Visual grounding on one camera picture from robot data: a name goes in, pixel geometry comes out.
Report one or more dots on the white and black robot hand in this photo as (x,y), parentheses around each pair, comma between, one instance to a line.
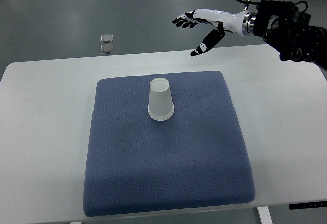
(220,20)

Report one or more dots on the white paper cup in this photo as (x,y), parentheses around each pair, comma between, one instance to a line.
(160,118)
(160,99)

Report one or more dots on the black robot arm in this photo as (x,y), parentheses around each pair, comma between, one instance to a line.
(285,28)

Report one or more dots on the white paper cup on cushion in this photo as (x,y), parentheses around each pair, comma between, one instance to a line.
(160,118)

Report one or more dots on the upper metal floor plate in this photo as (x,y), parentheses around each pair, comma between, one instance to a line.
(106,38)

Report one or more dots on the metal floor plate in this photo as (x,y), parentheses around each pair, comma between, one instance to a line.
(106,38)
(106,49)

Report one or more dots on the lower metal floor plate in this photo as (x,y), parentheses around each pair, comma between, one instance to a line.
(106,49)

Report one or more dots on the blue fabric cushion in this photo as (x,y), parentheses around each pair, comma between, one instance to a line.
(196,158)

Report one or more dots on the white table leg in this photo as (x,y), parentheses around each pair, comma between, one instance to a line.
(264,215)

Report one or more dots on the black table control panel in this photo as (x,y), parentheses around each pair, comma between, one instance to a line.
(308,205)

